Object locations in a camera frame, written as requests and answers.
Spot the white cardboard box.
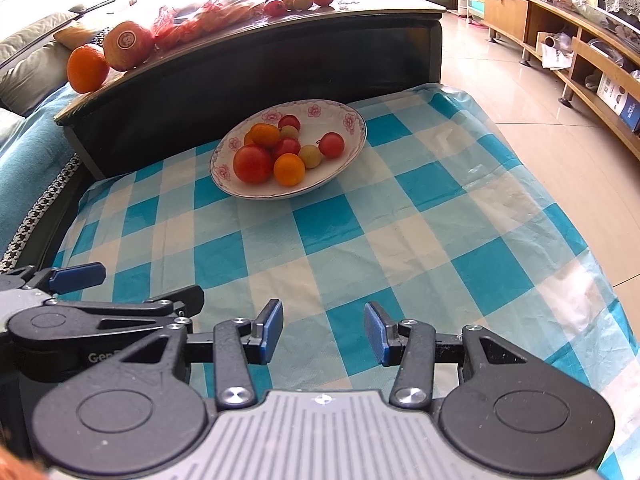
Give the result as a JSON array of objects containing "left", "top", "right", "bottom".
[{"left": 596, "top": 72, "right": 628, "bottom": 111}]

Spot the blue white checkered tablecloth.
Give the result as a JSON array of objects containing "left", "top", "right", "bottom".
[{"left": 50, "top": 82, "right": 640, "bottom": 480}]

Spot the large oval cherry tomato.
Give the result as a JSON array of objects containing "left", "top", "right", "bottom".
[{"left": 271, "top": 137, "right": 302, "bottom": 160}]

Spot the white plastic bag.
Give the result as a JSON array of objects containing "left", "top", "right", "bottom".
[{"left": 536, "top": 31, "right": 574, "bottom": 71}]

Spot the big apple with sticker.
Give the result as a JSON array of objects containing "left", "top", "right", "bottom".
[{"left": 102, "top": 20, "right": 156, "bottom": 72}]

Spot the cherry tomato with stem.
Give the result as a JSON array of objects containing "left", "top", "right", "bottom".
[{"left": 316, "top": 131, "right": 346, "bottom": 158}]

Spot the blue cardboard box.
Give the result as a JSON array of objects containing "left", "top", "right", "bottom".
[{"left": 619, "top": 95, "right": 640, "bottom": 133}]

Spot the dark coffee table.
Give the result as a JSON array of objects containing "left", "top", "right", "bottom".
[{"left": 53, "top": 0, "right": 447, "bottom": 181}]

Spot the large orange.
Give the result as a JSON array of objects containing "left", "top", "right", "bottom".
[{"left": 66, "top": 43, "right": 111, "bottom": 94}]

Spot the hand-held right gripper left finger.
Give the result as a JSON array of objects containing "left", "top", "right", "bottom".
[{"left": 112, "top": 299, "right": 285, "bottom": 410}]

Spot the orange patterned pillow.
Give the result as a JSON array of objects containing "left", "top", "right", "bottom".
[{"left": 52, "top": 20, "right": 108, "bottom": 51}]

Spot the grey sofa cushion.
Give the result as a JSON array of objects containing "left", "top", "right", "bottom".
[{"left": 0, "top": 5, "right": 88, "bottom": 116}]

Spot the wooden TV stand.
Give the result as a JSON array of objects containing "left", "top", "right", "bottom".
[{"left": 482, "top": 0, "right": 640, "bottom": 161}]

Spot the white floral rimmed plate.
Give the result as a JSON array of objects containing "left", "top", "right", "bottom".
[{"left": 210, "top": 100, "right": 367, "bottom": 200}]

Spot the large red apple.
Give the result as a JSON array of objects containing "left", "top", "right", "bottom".
[{"left": 233, "top": 144, "right": 274, "bottom": 184}]

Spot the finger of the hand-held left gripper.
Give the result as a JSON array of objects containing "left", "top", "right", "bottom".
[
  {"left": 0, "top": 261, "right": 107, "bottom": 293},
  {"left": 44, "top": 284, "right": 206, "bottom": 347}
]

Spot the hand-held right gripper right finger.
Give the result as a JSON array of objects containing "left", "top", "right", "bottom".
[{"left": 363, "top": 301, "right": 531, "bottom": 410}]

